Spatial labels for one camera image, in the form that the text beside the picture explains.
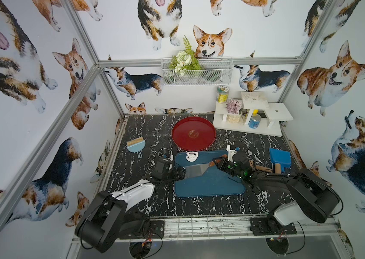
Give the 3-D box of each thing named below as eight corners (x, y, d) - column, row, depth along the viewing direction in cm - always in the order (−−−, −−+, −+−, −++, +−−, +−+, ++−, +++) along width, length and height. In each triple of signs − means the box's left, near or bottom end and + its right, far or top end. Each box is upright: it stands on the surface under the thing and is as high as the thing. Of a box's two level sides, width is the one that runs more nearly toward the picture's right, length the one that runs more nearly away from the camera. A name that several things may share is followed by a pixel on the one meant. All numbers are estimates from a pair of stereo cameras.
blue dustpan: (269, 168, 96) (270, 167, 94) (269, 149, 104) (270, 147, 102) (291, 174, 93) (293, 172, 92) (289, 154, 102) (290, 152, 100)
